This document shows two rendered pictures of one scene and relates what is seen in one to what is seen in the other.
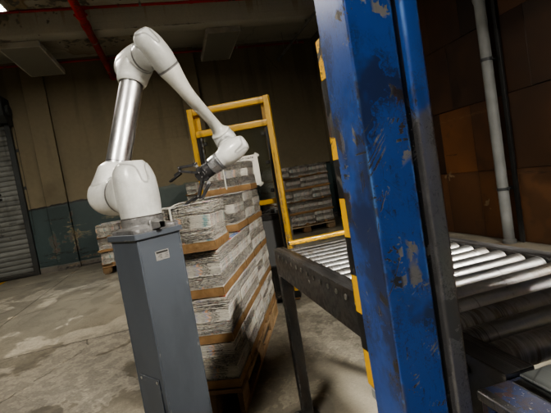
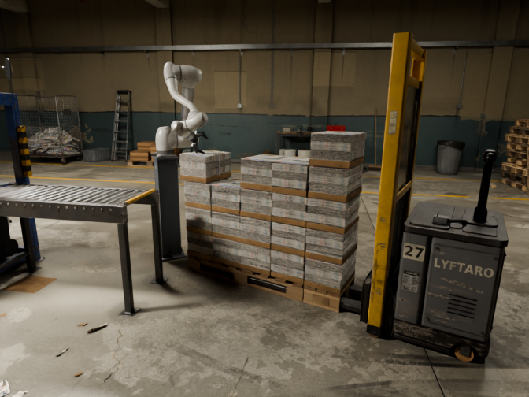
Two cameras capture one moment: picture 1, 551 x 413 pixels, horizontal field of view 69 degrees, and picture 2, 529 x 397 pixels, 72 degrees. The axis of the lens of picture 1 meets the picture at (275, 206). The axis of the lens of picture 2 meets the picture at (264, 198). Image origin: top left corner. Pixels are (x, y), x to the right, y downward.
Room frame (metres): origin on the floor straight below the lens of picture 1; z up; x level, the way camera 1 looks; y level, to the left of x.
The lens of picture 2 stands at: (3.73, -2.31, 1.45)
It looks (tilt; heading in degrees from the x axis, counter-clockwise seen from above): 14 degrees down; 112
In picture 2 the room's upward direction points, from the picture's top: 1 degrees clockwise
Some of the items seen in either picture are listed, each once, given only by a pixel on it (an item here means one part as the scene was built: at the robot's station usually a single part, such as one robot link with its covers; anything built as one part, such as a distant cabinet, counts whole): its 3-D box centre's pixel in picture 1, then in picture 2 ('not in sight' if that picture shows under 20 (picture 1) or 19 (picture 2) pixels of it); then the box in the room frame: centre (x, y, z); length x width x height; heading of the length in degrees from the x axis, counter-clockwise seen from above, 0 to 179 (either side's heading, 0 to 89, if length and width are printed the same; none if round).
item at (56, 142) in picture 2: not in sight; (49, 129); (-5.09, 4.44, 0.85); 1.21 x 0.83 x 1.71; 13
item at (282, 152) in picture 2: not in sight; (313, 146); (1.41, 6.47, 0.55); 1.80 x 0.70 x 1.09; 13
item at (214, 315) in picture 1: (223, 300); (251, 231); (2.49, 0.42, 0.42); 1.17 x 0.39 x 0.83; 173
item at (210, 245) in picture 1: (207, 242); (198, 177); (2.01, 0.36, 0.86); 0.29 x 0.16 x 0.04; 173
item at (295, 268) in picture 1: (336, 295); (82, 193); (1.18, -0.14, 0.74); 1.34 x 0.05 x 0.12; 13
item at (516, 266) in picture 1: (468, 284); (30, 194); (0.99, -0.44, 0.77); 0.47 x 0.05 x 0.05; 103
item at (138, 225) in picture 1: (145, 223); (163, 153); (1.54, 0.50, 1.03); 0.22 x 0.18 x 0.06; 49
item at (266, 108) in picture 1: (280, 194); (387, 191); (3.60, -0.06, 0.97); 0.09 x 0.09 x 1.75; 83
